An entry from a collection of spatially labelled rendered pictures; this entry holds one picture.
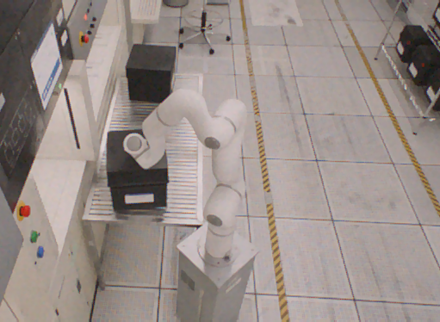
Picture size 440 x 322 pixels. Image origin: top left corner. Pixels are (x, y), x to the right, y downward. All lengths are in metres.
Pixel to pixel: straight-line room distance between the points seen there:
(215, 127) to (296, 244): 1.81
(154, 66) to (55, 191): 1.00
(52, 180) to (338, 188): 2.19
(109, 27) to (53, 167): 1.47
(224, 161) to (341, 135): 2.51
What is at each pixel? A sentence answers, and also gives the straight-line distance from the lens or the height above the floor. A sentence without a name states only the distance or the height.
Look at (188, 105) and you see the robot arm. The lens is 1.37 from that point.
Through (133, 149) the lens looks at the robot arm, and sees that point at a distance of 1.62.
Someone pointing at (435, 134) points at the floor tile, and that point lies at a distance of 4.26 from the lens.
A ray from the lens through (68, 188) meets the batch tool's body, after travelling 2.09.
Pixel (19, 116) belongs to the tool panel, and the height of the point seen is 1.60.
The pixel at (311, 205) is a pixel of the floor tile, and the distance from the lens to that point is 3.24.
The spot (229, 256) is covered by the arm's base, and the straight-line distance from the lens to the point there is 1.91.
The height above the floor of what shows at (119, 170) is 1.06.
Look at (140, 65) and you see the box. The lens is 2.60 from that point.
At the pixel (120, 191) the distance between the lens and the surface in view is 1.98.
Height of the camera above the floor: 2.41
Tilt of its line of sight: 47 degrees down
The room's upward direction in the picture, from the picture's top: 1 degrees counter-clockwise
